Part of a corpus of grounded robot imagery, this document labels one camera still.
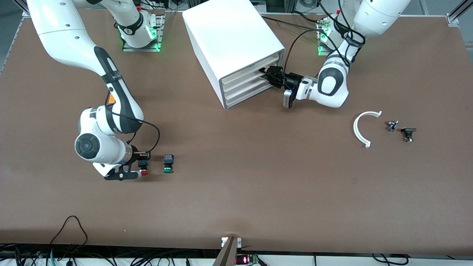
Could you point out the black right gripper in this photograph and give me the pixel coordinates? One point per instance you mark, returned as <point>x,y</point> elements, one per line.
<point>142,162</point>

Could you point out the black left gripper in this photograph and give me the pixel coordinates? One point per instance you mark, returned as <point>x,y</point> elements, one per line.
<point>289,79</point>

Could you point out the red push button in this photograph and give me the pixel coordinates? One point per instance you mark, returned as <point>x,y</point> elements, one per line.
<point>144,173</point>

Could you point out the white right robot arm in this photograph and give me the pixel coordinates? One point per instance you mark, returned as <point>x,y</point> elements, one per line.
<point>66,37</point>

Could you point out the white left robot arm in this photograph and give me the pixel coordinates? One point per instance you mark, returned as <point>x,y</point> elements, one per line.
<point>380,18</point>

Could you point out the green push button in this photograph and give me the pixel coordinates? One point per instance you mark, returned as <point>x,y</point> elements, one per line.
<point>168,159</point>

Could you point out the white drawer cabinet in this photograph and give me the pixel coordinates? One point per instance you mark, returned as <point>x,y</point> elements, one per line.
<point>229,33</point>

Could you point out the white curved plastic clip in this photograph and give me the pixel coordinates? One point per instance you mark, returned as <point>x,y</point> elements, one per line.
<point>355,129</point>

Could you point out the small silver metal fitting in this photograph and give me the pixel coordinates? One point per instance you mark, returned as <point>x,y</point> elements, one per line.
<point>392,125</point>

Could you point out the small red LED device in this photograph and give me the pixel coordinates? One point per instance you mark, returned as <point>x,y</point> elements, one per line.
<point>245,260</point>

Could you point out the small black brass fitting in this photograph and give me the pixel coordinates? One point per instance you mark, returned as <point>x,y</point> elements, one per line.
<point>408,130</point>

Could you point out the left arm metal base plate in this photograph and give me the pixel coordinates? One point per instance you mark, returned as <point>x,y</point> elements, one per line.
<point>320,51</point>

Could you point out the orange button enclosure box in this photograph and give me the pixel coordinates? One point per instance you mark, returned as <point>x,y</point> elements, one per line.
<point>111,99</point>

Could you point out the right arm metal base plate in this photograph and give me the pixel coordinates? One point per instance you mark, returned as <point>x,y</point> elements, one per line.
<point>129,48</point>

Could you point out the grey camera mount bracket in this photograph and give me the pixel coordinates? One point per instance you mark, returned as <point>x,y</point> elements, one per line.
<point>227,255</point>

